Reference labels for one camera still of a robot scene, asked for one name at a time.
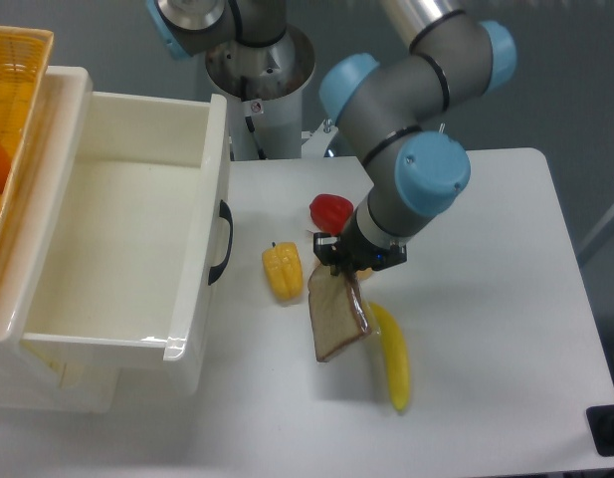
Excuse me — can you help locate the red bell pepper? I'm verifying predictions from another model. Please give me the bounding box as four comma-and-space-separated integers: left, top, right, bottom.
309, 193, 353, 235

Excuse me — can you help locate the yellow bell pepper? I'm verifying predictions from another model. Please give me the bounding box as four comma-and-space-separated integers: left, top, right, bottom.
262, 242, 304, 302

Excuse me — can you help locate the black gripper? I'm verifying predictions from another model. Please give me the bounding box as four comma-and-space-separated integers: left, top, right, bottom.
328, 223, 407, 280

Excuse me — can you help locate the yellow woven basket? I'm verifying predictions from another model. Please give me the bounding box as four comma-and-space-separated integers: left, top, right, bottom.
0, 25, 54, 248

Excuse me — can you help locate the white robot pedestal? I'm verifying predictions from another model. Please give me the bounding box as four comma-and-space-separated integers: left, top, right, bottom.
205, 25, 315, 161

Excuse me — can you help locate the black drawer handle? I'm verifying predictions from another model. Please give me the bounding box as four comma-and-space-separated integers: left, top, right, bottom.
208, 199, 234, 286

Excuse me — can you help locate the white drawer cabinet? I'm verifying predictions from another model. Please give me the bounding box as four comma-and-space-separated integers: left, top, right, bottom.
0, 66, 118, 412

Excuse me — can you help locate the white mounting bracket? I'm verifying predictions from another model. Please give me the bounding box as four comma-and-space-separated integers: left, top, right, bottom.
301, 119, 341, 159

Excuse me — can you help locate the black device at edge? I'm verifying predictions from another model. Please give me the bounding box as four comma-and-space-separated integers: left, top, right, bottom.
586, 404, 614, 457

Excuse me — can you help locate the yellow banana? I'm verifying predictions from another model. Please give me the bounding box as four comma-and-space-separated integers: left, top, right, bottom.
369, 302, 411, 412

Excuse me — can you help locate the wrapped orange croissant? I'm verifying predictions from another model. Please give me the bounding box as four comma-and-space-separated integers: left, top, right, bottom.
306, 229, 374, 281

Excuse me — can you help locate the white plastic drawer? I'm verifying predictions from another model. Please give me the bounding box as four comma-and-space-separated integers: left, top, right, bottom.
23, 93, 230, 395

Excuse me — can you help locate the toast slice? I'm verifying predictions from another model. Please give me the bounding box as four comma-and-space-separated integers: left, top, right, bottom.
307, 264, 374, 362

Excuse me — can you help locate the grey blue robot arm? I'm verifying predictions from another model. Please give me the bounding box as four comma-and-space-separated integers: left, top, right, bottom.
146, 1, 517, 274

